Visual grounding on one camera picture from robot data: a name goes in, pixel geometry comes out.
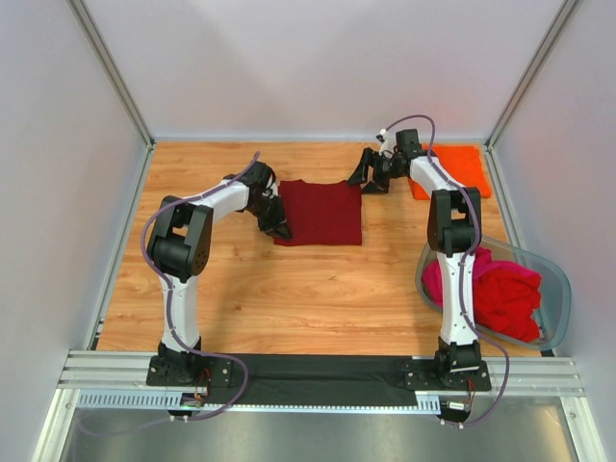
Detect clear plastic basket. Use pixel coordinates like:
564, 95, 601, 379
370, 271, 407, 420
415, 237, 571, 351

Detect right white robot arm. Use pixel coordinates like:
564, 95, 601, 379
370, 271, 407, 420
347, 129, 481, 385

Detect slotted cable duct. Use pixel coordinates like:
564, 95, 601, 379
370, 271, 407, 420
76, 390, 441, 416

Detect black cloth strip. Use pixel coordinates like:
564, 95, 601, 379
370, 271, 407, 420
237, 354, 417, 407

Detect folded orange t shirt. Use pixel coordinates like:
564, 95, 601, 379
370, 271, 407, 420
409, 144, 492, 200

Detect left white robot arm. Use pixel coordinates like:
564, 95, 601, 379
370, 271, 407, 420
141, 161, 293, 388

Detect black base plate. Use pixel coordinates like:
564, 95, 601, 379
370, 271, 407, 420
401, 358, 492, 392
145, 352, 234, 388

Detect bright red t shirt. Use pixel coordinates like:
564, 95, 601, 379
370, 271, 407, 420
474, 267, 542, 343

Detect dark red t shirt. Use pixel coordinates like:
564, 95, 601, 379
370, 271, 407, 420
274, 180, 363, 246

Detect aluminium front rail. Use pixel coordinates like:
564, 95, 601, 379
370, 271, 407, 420
57, 350, 585, 398

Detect aluminium frame post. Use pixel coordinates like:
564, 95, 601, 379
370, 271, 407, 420
66, 0, 155, 148
484, 0, 582, 149

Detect pink t shirt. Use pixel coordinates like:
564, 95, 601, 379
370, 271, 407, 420
422, 247, 543, 312

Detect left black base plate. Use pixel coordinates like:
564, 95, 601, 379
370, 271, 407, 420
145, 352, 234, 388

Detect right aluminium frame post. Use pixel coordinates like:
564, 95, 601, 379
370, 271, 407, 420
484, 0, 582, 149

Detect left aluminium frame post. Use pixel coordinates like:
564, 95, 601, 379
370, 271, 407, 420
66, 0, 155, 148

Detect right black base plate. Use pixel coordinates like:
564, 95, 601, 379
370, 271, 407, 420
401, 358, 492, 392

